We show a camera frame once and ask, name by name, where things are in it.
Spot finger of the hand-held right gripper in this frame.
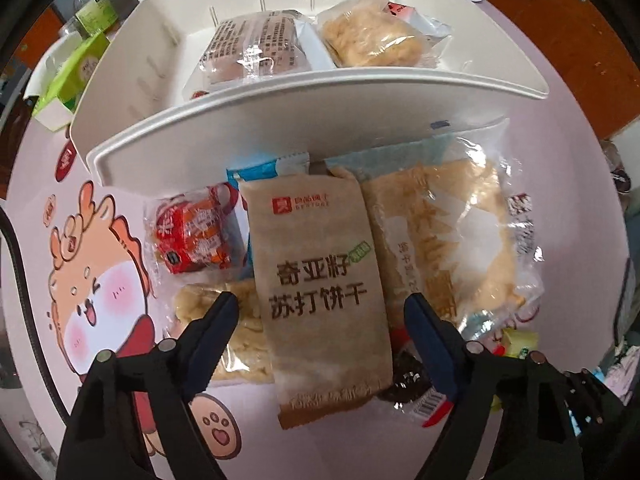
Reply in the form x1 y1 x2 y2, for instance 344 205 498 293
562 367 626 441

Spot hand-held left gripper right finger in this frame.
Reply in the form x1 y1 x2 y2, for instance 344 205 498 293
404 292 586 480

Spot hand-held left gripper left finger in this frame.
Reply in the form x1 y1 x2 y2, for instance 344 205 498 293
55 291 240 480

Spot beige cracker packet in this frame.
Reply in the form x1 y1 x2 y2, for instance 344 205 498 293
237 167 393 431

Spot white plastic tray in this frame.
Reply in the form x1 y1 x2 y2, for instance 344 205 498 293
70 0 551 191

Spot brown printed packet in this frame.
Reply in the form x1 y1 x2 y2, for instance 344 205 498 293
187 9 313 101

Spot white and beige snack packet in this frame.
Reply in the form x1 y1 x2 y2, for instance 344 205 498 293
315 0 453 68

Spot clear packet of pale crisps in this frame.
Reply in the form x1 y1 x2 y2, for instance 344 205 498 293
167 280 276 386

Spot dark snack packet red edge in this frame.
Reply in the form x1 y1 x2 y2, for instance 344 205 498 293
375 327 456 428

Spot small green snack packet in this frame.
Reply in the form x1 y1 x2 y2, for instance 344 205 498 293
492 327 541 361

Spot large clear bag yellow crisps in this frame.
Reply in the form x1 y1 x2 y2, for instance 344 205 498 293
325 119 546 341

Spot blue and white snack packet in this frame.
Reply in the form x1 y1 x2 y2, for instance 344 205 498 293
226 152 311 196

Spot green tissue box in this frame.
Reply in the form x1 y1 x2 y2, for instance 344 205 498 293
22 30 113 131

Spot clear bottle with green label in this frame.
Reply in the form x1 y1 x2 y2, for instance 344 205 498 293
67 0 121 38

